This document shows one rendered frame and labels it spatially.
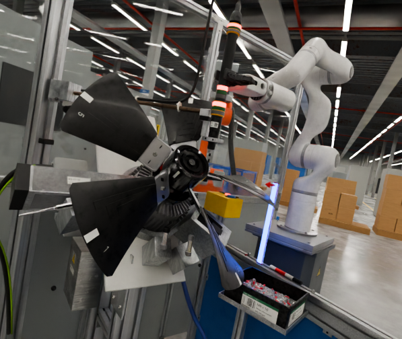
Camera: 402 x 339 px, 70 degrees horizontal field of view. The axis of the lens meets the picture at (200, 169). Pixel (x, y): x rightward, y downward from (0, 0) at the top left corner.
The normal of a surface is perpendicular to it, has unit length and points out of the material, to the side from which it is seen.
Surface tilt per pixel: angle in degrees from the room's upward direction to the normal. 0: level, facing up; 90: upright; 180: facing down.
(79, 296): 90
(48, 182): 50
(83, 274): 90
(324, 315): 90
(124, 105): 77
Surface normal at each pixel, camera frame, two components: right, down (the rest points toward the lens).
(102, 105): 0.29, -0.08
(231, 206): 0.57, 0.16
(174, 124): -0.21, -0.57
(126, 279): 0.56, -0.51
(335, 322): -0.80, -0.11
